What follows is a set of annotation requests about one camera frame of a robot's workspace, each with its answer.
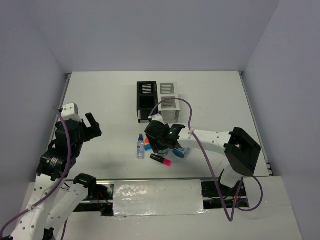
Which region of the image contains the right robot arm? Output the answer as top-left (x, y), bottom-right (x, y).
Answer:
top-left (145, 120), bottom-right (261, 196)

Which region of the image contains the blue highlighter marker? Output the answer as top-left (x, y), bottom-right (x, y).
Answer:
top-left (144, 144), bottom-right (152, 151)

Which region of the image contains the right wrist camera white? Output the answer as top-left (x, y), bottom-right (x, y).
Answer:
top-left (148, 114), bottom-right (165, 124)

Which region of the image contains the clear spray bottle blue cap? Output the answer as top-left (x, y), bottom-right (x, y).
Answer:
top-left (137, 133), bottom-right (145, 160)

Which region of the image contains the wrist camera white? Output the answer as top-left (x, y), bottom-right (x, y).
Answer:
top-left (61, 102), bottom-right (81, 122)
top-left (148, 114), bottom-right (165, 124)

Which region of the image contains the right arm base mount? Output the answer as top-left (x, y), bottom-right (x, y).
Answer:
top-left (201, 178), bottom-right (249, 210)

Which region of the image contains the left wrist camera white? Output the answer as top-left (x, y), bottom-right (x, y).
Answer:
top-left (61, 102), bottom-right (81, 122)

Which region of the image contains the black organizer container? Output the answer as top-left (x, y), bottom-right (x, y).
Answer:
top-left (136, 81), bottom-right (158, 124)

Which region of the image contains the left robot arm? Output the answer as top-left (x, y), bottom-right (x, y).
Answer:
top-left (6, 108), bottom-right (102, 240)

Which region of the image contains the blue slime jar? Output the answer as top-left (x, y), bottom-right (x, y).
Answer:
top-left (172, 148), bottom-right (189, 159)
top-left (157, 148), bottom-right (169, 157)

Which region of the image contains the white organizer container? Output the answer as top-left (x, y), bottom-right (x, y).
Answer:
top-left (157, 82), bottom-right (180, 123)

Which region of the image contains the silver tape cover panel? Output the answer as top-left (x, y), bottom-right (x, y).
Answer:
top-left (113, 179), bottom-right (205, 217)

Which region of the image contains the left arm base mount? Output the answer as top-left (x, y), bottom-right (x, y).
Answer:
top-left (61, 180), bottom-right (114, 217)

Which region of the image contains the pink highlighter marker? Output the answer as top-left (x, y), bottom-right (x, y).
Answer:
top-left (150, 154), bottom-right (172, 167)

